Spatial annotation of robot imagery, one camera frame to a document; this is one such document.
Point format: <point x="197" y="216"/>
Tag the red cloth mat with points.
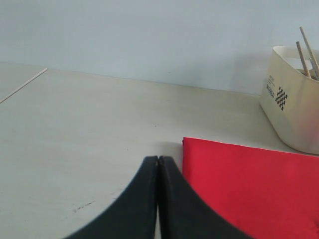
<point x="267" y="194"/>

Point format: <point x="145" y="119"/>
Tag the short wooden chopstick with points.
<point x="304" y="65"/>

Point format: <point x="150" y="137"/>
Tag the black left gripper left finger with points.
<point x="133" y="214"/>

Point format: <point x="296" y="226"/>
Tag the long wooden chopstick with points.
<point x="311" y="54"/>

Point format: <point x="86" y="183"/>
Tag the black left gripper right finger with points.
<point x="183" y="214"/>

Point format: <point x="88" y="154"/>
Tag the cream plastic bin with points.
<point x="290" y="101"/>

